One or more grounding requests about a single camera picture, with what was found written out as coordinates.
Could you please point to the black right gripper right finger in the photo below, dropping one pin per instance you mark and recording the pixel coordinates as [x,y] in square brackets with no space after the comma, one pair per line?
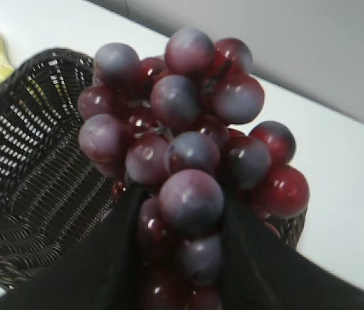
[261,272]

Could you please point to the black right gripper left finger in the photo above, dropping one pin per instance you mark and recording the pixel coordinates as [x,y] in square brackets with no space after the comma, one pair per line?
[101,272]

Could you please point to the red purple grape bunch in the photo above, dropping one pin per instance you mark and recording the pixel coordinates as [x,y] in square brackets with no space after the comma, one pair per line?
[167,124]

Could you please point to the dark brown woven basket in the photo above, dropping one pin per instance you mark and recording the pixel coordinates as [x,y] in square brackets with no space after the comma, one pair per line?
[51,194]

